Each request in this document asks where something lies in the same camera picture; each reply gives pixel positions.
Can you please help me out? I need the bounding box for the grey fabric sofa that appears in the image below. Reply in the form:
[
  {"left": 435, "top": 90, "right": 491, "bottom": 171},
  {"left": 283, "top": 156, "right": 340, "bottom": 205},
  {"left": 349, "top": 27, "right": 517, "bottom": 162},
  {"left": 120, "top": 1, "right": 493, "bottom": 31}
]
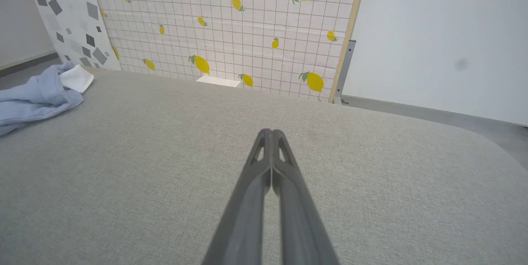
[{"left": 0, "top": 67, "right": 528, "bottom": 265}]

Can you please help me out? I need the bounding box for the white grey terrazzo panel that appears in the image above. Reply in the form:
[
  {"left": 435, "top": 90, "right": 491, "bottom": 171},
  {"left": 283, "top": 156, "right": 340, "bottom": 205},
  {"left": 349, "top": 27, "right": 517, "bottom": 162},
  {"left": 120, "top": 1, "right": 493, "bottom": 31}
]
[{"left": 21, "top": 0, "right": 122, "bottom": 71}]

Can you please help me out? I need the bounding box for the lemon print tile board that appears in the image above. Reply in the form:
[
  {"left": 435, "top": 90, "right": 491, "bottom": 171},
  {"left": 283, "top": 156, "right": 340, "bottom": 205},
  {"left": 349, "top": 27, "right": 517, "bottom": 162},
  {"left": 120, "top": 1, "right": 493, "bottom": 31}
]
[{"left": 89, "top": 0, "right": 369, "bottom": 104}]

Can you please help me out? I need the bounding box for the light blue shirt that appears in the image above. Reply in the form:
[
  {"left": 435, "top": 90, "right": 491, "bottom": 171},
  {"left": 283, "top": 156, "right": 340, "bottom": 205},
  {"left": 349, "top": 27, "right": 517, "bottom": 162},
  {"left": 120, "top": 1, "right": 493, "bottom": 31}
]
[{"left": 0, "top": 62, "right": 94, "bottom": 137}]

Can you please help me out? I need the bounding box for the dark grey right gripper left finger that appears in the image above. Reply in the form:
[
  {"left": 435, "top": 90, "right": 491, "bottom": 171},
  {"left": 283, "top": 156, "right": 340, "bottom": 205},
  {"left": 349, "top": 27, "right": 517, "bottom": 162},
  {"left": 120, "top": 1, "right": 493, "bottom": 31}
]
[{"left": 201, "top": 128, "right": 273, "bottom": 265}]

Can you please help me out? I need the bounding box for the grey metal bracket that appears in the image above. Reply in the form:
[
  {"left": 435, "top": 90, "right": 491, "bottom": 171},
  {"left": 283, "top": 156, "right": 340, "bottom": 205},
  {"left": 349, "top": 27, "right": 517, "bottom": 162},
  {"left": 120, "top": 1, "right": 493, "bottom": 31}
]
[{"left": 333, "top": 40, "right": 356, "bottom": 104}]

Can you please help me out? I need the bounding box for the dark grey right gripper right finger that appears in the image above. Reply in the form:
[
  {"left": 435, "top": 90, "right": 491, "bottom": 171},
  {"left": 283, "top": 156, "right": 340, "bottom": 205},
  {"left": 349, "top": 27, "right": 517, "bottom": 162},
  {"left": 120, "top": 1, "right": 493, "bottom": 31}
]
[{"left": 273, "top": 129, "right": 340, "bottom": 265}]

